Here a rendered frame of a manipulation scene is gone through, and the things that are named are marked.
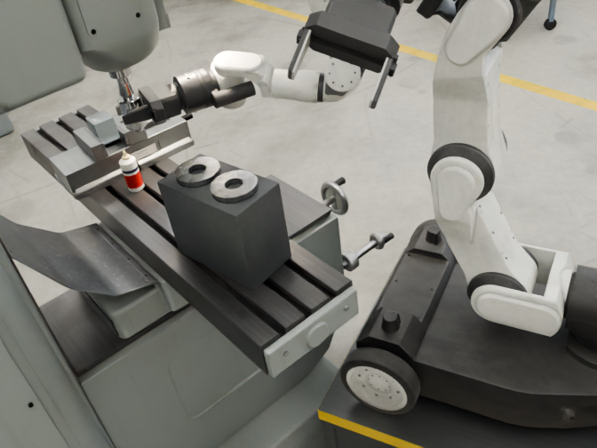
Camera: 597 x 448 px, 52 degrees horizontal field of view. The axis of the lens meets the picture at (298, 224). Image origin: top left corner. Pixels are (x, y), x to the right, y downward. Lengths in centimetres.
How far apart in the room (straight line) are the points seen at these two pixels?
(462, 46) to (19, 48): 76
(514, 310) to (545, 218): 143
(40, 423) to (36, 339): 19
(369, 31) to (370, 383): 104
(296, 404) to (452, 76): 113
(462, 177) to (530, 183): 182
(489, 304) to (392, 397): 35
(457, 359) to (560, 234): 137
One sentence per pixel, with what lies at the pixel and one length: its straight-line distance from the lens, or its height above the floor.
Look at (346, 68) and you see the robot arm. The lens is 136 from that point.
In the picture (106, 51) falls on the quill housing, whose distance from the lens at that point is 125.
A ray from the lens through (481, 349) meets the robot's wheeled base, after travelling 159.
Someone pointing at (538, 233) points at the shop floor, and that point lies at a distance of 283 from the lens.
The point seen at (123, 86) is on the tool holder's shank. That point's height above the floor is 126.
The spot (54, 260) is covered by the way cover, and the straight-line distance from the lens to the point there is 144.
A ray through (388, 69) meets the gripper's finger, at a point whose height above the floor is 145.
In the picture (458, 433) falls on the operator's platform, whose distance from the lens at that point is 165.
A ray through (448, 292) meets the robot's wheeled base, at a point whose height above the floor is 57.
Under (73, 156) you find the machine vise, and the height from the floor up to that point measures 102.
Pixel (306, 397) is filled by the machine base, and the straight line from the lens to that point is 197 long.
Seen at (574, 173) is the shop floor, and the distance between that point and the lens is 322.
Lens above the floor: 179
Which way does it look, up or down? 38 degrees down
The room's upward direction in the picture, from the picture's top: 9 degrees counter-clockwise
